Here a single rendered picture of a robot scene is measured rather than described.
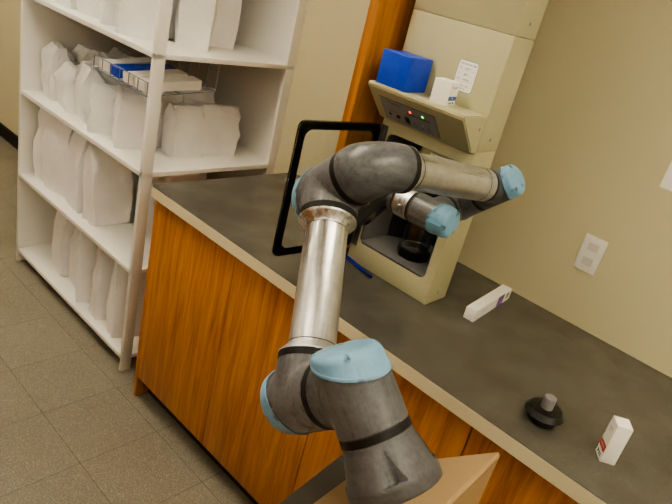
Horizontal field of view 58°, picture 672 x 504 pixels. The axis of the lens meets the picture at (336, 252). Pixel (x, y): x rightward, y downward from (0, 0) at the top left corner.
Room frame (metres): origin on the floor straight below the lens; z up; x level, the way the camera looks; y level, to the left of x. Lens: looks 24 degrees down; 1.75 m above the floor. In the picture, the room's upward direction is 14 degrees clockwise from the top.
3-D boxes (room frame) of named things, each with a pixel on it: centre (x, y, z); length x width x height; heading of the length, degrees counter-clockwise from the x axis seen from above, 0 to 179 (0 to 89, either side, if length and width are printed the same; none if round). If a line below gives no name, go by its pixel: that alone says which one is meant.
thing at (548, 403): (1.19, -0.56, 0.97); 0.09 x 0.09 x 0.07
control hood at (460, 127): (1.66, -0.13, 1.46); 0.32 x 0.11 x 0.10; 52
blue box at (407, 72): (1.72, -0.06, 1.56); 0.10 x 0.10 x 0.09; 52
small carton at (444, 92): (1.63, -0.17, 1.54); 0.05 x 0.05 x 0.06; 61
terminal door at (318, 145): (1.68, 0.07, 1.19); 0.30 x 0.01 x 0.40; 137
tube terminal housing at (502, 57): (1.81, -0.24, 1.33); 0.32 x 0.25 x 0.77; 52
